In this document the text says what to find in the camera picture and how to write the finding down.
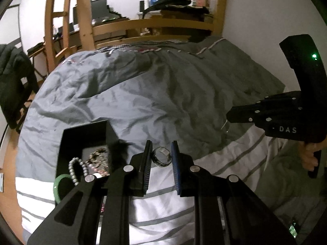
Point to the grey striped blanket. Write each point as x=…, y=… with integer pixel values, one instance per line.
x=153, y=94

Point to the green jade bangle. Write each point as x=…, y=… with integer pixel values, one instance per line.
x=56, y=186

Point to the wooden ladder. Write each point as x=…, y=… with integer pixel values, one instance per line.
x=48, y=30

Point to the black puffer jacket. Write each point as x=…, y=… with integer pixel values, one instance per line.
x=12, y=81

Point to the wooden bed frame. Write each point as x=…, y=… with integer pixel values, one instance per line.
x=84, y=17

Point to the person's right hand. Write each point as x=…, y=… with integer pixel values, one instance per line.
x=306, y=155

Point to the small black monitor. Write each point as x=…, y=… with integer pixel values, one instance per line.
x=76, y=17

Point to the black rectangular box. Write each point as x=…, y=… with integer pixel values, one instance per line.
x=84, y=137

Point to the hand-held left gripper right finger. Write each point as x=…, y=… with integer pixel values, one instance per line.
x=175, y=168

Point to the white sliding wardrobe door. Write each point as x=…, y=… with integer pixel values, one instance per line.
x=12, y=25

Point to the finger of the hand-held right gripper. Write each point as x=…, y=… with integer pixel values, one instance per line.
x=245, y=114

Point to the black bag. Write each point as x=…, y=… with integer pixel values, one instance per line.
x=166, y=0

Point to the large black monitor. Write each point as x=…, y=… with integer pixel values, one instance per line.
x=99, y=7

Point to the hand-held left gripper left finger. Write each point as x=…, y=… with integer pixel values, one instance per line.
x=147, y=168

